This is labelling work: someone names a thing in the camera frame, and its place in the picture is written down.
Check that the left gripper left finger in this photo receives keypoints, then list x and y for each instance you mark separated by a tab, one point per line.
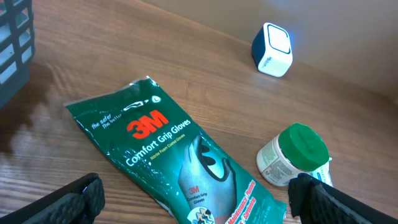
81	201

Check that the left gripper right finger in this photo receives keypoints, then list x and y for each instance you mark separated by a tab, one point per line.
316	202

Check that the green lid jar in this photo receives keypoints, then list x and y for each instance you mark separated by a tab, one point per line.
297	149

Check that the green 3M gloves packet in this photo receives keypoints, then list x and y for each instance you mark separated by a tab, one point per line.
147	135

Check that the white barcode scanner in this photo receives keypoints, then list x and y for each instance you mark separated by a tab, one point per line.
271	50

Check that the grey plastic mesh basket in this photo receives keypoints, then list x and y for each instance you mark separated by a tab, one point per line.
17	46

